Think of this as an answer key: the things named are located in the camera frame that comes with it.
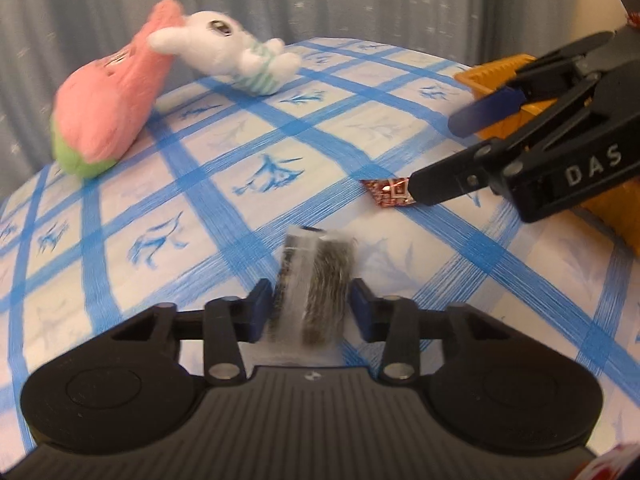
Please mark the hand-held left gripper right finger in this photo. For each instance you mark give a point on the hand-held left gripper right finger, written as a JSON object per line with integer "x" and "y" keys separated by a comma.
{"x": 361, "y": 312}

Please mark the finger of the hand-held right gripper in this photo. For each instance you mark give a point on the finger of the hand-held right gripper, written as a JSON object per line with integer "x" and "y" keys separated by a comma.
{"x": 445, "y": 182}
{"x": 487, "y": 112}

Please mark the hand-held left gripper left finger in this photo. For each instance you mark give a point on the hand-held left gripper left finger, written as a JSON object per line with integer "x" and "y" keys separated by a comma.
{"x": 260, "y": 307}

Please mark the orange plastic tray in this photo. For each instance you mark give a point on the orange plastic tray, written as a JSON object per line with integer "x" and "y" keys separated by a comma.
{"x": 487, "y": 76}

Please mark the clear packet of dark snack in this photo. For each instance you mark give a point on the clear packet of dark snack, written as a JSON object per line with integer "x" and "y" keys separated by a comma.
{"x": 320, "y": 280}

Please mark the dark red patterned candy packet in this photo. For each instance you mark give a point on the dark red patterned candy packet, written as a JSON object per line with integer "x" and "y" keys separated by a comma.
{"x": 387, "y": 191}

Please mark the blue checked tablecloth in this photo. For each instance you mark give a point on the blue checked tablecloth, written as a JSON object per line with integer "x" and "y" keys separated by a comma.
{"x": 200, "y": 170}

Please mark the pink plush toy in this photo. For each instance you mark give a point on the pink plush toy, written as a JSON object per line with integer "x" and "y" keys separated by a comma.
{"x": 107, "y": 105}

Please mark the white rabbit plush toy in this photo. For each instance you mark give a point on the white rabbit plush toy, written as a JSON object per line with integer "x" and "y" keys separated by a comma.
{"x": 220, "y": 47}

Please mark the red and white object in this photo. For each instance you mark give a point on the red and white object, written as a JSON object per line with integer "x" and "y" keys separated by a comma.
{"x": 612, "y": 465}

